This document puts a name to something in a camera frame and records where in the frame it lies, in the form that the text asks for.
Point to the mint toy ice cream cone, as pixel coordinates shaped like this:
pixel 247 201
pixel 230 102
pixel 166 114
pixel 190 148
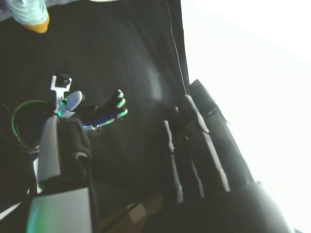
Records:
pixel 26 12

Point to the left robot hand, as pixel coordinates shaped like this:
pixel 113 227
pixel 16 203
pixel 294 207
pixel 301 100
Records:
pixel 60 145

